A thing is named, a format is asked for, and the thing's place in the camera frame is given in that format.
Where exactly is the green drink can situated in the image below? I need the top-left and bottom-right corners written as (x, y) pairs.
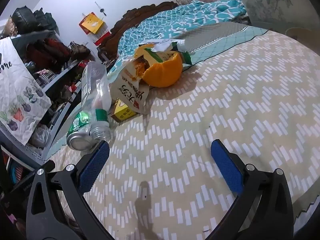
top-left (66, 110), bottom-right (100, 151)

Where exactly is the beige waste bin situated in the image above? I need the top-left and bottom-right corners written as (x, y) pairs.
top-left (286, 27), bottom-right (320, 42)

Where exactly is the white printed cloth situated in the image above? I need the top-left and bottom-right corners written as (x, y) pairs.
top-left (0, 36), bottom-right (52, 145)

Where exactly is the brown paper food bag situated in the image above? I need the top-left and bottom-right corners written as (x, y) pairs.
top-left (109, 55), bottom-right (150, 115)

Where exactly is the clear plastic bottle green label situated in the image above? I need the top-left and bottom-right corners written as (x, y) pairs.
top-left (80, 60), bottom-right (112, 143)

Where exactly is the red clothing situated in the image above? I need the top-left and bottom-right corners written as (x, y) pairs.
top-left (26, 39), bottom-right (72, 67)

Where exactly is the small yellow box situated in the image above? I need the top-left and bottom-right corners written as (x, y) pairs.
top-left (111, 98), bottom-right (137, 122)

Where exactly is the green white wrapper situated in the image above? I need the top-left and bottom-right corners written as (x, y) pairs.
top-left (140, 39), bottom-right (193, 67)

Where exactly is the clear storage box blue handle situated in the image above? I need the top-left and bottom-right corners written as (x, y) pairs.
top-left (229, 0), bottom-right (308, 33)

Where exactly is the red yellow wall calendar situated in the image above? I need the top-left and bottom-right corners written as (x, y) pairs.
top-left (79, 12), bottom-right (112, 46)

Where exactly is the black bag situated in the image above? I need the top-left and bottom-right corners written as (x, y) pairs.
top-left (11, 7), bottom-right (38, 34)
top-left (34, 9), bottom-right (59, 32)

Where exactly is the grey metal shelf rack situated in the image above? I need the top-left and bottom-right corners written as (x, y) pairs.
top-left (0, 29), bottom-right (85, 163)

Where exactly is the grey plastic bag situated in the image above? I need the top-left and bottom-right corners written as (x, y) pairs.
top-left (31, 126), bottom-right (50, 148)

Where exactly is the orange peel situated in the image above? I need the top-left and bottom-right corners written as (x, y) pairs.
top-left (135, 44), bottom-right (183, 88)

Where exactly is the carved wooden headboard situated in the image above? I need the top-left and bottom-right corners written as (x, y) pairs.
top-left (96, 1), bottom-right (179, 63)

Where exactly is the teal patterned quilt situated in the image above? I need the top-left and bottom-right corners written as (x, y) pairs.
top-left (107, 0), bottom-right (248, 80)

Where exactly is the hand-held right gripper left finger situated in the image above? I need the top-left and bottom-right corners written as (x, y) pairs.
top-left (26, 141), bottom-right (115, 240)

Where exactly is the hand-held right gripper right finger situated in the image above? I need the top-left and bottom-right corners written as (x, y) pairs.
top-left (206, 139), bottom-right (294, 240)

